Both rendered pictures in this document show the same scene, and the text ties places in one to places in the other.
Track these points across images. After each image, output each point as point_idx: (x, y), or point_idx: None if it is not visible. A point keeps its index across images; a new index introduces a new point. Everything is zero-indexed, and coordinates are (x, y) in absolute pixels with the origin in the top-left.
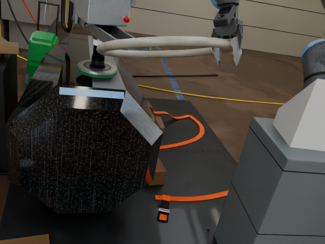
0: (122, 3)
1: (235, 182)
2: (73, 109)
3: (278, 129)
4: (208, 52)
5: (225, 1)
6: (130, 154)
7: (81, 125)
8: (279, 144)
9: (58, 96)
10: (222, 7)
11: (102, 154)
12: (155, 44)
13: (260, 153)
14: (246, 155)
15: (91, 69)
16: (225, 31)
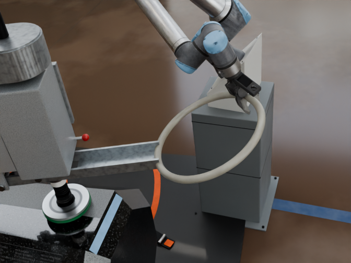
0: (69, 128)
1: (203, 165)
2: (115, 249)
3: (219, 107)
4: (199, 106)
5: (237, 74)
6: (145, 229)
7: (122, 253)
8: (241, 117)
9: (97, 256)
10: (236, 79)
11: (137, 254)
12: (258, 141)
13: (224, 132)
14: (204, 141)
15: (75, 208)
16: (245, 91)
